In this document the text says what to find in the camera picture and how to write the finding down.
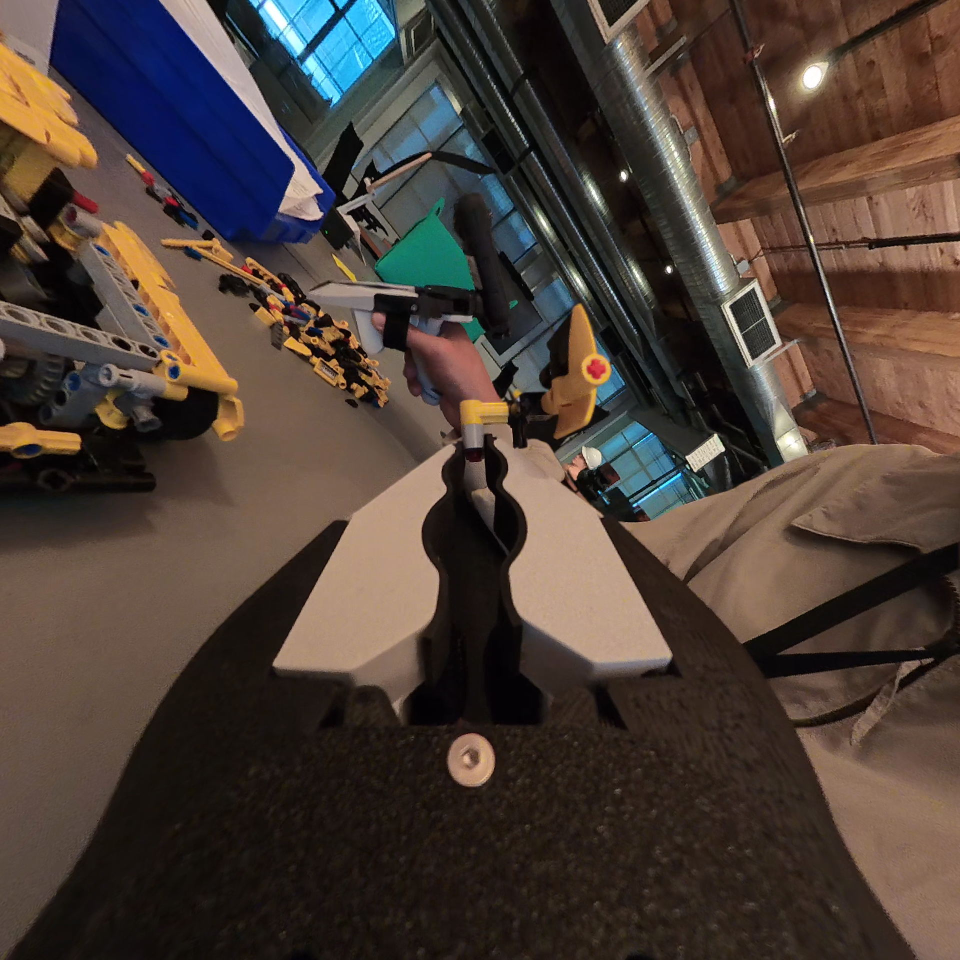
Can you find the green folding board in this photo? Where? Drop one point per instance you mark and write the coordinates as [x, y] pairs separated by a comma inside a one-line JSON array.
[[420, 255]]

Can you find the person's right forearm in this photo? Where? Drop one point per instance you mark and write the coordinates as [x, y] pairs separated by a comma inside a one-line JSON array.
[[750, 510]]

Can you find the person's right hand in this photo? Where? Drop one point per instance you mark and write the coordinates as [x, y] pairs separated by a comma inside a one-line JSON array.
[[457, 367]]

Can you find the silver ventilation duct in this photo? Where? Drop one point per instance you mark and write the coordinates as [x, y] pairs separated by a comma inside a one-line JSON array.
[[675, 187]]

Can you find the pile of yellow black bricks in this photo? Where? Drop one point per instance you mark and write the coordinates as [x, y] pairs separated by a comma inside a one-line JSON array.
[[330, 352]]

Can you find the red and black brick pins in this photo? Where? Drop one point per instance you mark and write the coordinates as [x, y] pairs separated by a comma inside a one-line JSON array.
[[169, 199]]

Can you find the small yellow brick assembly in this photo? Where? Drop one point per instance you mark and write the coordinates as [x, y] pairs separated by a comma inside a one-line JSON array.
[[577, 375]]

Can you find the black electronic box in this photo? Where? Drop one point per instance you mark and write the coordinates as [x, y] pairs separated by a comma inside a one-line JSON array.
[[339, 229]]

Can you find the round ceiling lamp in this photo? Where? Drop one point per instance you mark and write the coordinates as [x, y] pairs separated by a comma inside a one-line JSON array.
[[813, 75]]

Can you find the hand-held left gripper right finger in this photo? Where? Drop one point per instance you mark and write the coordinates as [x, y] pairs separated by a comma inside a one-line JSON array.
[[585, 592]]

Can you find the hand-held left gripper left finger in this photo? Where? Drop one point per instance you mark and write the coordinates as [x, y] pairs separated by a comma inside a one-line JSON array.
[[360, 592]]

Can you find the blue storage bin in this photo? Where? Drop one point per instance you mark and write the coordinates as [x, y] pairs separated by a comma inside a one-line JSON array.
[[165, 112]]

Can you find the person's beige jacket torso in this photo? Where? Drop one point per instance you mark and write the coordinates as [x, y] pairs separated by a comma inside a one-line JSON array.
[[885, 787]]

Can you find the white air vent grille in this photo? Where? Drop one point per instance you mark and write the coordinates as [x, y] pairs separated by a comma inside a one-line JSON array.
[[751, 322], [619, 15]]

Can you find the white paper sheets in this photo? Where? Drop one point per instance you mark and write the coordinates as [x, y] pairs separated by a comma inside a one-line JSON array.
[[247, 90]]

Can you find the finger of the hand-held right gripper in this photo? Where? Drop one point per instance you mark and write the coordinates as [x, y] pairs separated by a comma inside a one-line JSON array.
[[352, 294]]

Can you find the yellow toy brick car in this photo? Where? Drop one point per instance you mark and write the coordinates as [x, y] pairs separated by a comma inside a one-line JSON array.
[[150, 330]]

